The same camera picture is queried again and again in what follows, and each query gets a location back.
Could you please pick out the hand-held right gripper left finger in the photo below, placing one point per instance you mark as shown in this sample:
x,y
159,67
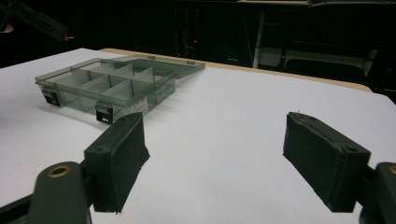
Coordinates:
x,y
116,165

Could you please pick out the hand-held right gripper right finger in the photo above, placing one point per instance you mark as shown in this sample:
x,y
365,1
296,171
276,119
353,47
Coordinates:
x,y
323,161

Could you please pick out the clear grey compartment organizer box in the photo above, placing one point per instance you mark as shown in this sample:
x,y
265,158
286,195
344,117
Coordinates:
x,y
102,84

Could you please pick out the black office chair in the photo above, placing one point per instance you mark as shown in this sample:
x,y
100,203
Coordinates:
x,y
327,62

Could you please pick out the wooden desk with white leg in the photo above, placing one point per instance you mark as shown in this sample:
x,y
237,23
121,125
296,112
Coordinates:
x,y
258,40

